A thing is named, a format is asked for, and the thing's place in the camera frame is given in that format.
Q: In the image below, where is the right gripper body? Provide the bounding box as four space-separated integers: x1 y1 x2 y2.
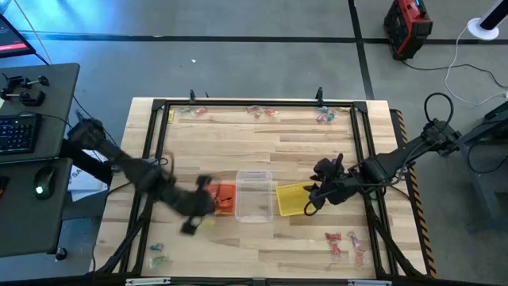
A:
307 153 360 210

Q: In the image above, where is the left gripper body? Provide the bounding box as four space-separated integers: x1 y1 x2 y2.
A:
170 174 217 236

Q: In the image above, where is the purple candy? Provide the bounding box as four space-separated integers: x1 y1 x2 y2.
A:
347 231 363 250

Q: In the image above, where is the orange plastic basket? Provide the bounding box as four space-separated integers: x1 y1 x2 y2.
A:
206 182 237 216

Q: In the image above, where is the yellow plastic basket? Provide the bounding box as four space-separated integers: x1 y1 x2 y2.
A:
275 181 315 218

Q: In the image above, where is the clear plastic bin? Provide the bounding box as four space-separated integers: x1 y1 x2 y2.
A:
234 169 274 223

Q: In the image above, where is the black yellow hazard strip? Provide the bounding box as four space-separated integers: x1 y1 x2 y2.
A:
391 109 438 279

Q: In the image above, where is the white printed cardboard box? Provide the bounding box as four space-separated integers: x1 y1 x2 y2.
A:
67 149 116 203

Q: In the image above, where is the black desk support beam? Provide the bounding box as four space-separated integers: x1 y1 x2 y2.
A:
59 138 114 186

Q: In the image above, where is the black computer mouse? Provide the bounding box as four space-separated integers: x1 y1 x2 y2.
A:
33 165 57 201

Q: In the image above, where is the black desk panel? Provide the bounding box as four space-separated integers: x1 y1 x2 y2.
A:
0 62 81 164
0 157 75 258

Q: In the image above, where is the red black tool box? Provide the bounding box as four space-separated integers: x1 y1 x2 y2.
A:
383 0 434 61

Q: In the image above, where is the black backlit keyboard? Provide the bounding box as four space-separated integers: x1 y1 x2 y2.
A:
0 113 43 156

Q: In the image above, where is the black metal C-clamp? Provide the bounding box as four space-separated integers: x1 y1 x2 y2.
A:
0 89 47 107
2 73 51 91

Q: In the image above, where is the white-based black pole stand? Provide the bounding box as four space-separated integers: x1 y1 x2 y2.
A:
467 0 508 41

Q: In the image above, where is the laptop screen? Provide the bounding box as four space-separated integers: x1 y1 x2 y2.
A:
0 14 37 60

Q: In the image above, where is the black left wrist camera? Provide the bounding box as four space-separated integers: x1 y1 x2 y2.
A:
180 220 199 236

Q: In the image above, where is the silver metal bracket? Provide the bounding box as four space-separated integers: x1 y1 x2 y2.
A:
347 279 393 286
125 276 171 286

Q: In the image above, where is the black aluminium table frame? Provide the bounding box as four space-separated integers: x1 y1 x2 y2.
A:
90 87 429 286

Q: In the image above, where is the black floor cable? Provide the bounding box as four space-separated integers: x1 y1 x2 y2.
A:
400 59 508 89

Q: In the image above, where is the white floor cable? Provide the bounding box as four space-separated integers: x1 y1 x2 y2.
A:
443 25 508 106

